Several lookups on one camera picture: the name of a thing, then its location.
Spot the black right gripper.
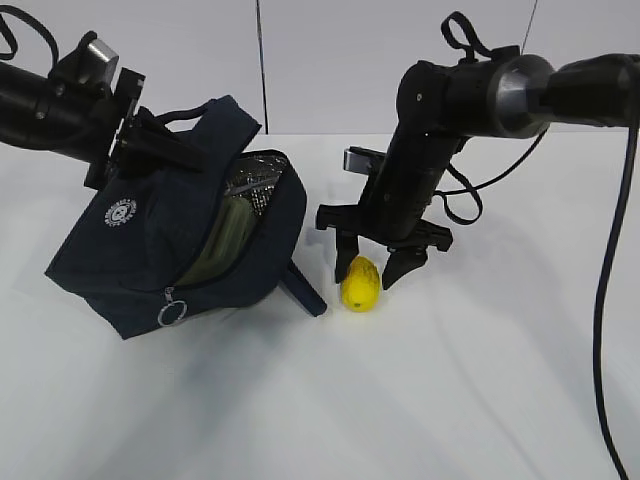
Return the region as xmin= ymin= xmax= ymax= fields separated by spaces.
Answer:
xmin=315 ymin=128 xmax=453 ymax=290

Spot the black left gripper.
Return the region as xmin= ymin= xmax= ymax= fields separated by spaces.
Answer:
xmin=83 ymin=67 xmax=206 ymax=190

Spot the yellow lemon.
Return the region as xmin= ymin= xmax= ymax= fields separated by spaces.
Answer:
xmin=340 ymin=256 xmax=381 ymax=313

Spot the dark navy lunch bag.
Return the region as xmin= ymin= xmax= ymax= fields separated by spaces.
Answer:
xmin=46 ymin=95 xmax=327 ymax=339

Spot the glass container green lid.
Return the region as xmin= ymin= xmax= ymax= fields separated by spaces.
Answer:
xmin=176 ymin=197 xmax=257 ymax=286

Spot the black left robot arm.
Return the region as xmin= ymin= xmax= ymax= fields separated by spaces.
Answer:
xmin=1 ymin=31 xmax=205 ymax=191

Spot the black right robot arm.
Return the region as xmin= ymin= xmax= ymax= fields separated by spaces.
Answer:
xmin=316 ymin=54 xmax=639 ymax=289

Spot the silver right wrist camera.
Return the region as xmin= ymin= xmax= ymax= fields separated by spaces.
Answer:
xmin=343 ymin=146 xmax=386 ymax=175

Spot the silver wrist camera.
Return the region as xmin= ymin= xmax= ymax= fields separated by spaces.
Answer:
xmin=343 ymin=146 xmax=386 ymax=175
xmin=76 ymin=38 xmax=119 ymax=86

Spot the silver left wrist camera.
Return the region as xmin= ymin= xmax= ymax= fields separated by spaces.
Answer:
xmin=76 ymin=38 xmax=119 ymax=86

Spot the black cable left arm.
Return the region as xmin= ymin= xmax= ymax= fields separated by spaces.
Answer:
xmin=0 ymin=4 xmax=61 ymax=69

